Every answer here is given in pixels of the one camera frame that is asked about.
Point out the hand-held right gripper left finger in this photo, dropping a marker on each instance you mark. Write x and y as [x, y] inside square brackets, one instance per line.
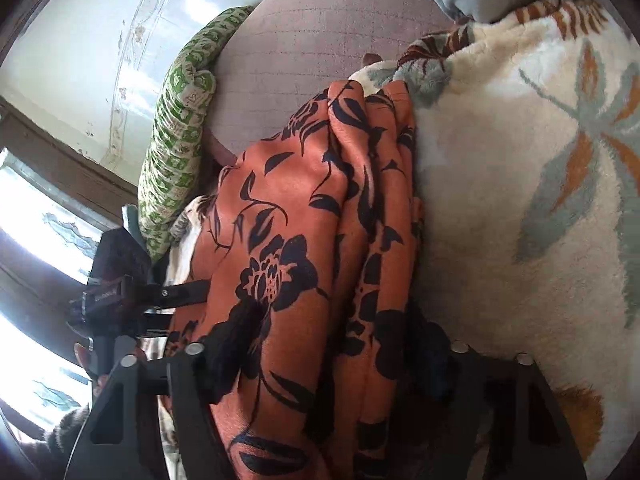
[220, 360]

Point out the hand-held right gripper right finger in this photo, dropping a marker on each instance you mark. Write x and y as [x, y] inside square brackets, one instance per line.
[465, 375]

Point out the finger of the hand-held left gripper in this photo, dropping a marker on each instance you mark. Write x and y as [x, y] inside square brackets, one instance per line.
[187, 294]
[157, 324]

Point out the orange floral garment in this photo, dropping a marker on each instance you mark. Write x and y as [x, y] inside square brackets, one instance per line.
[300, 185]

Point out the person's left forearm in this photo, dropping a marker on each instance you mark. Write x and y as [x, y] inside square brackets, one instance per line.
[57, 435]

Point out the person's left hand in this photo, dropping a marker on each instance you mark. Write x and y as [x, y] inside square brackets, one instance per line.
[85, 357]

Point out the teal cloth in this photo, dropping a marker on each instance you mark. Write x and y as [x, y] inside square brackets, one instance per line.
[131, 220]

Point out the window with patterned glass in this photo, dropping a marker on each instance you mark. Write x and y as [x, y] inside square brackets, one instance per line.
[40, 220]

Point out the green checked pillow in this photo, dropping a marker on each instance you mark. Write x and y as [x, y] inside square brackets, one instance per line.
[170, 160]

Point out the cream leaf-print fleece blanket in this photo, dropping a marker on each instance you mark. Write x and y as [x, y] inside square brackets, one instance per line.
[500, 160]

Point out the mauve bed sheet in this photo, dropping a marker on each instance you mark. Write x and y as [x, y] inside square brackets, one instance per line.
[310, 45]

